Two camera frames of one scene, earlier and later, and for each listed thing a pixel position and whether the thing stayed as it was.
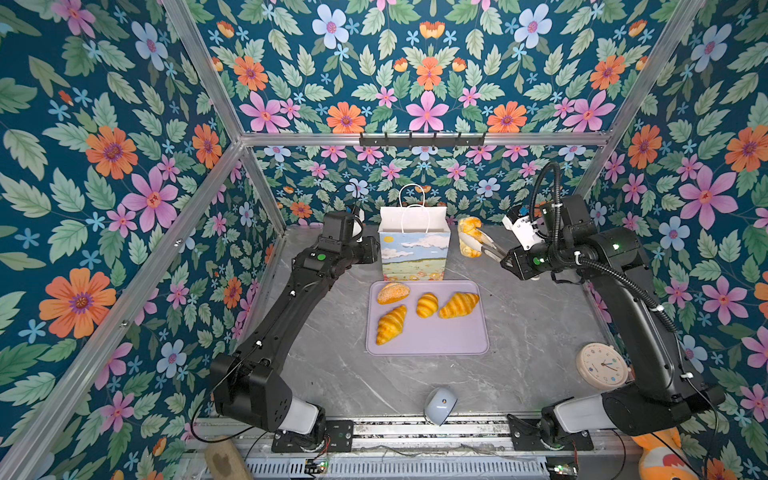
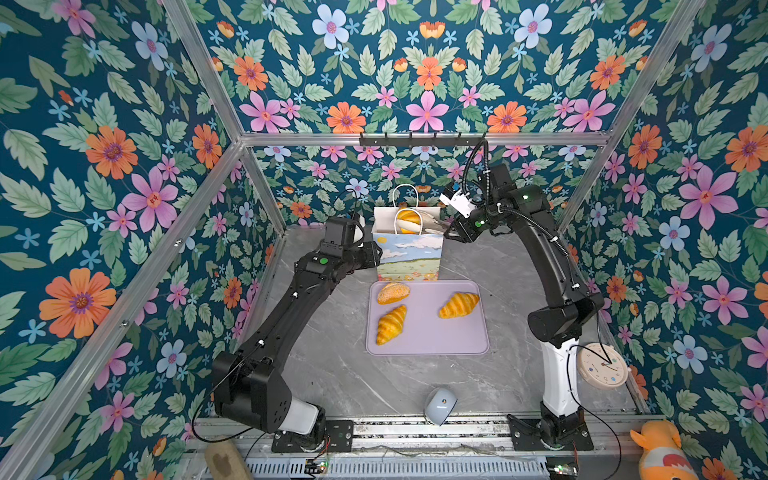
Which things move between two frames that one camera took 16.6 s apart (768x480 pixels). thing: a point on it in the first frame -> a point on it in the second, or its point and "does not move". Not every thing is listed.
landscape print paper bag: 413,237 does not move
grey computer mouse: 438,404 does not move
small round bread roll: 427,304 -> 408,215
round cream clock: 602,366 does not move
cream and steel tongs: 484,243 -> 433,224
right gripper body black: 539,258 -> 479,221
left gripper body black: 364,250 does not move
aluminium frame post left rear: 227,112 does not move
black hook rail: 421,141 does not move
